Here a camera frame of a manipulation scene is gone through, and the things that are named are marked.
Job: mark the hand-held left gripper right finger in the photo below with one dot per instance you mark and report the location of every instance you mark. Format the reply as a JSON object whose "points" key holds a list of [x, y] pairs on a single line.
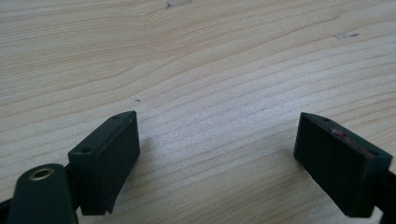
{"points": [[336, 168]]}

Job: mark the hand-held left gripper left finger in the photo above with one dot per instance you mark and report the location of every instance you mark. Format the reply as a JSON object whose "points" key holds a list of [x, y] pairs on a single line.
{"points": [[104, 165]]}

